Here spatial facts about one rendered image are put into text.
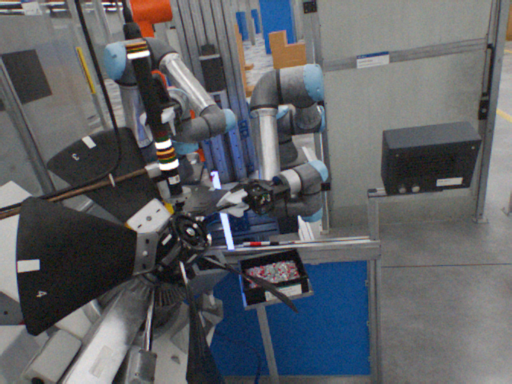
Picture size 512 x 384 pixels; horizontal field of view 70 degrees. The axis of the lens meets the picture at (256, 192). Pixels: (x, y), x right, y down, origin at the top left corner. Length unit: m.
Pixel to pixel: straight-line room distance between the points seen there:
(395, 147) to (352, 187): 1.72
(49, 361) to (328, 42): 2.29
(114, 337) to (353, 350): 1.17
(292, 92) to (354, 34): 1.45
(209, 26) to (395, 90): 1.43
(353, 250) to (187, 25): 1.16
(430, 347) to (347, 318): 0.68
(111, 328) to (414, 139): 0.96
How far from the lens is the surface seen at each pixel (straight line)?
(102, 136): 1.01
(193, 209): 1.04
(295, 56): 10.10
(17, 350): 1.26
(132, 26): 0.85
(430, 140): 1.22
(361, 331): 1.70
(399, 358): 2.15
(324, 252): 1.40
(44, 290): 0.72
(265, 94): 1.21
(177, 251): 0.83
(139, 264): 0.84
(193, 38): 1.75
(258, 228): 1.79
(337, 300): 1.57
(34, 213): 0.72
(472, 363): 2.20
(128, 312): 0.88
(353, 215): 3.00
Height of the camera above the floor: 1.64
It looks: 25 degrees down
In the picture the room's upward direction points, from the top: 10 degrees counter-clockwise
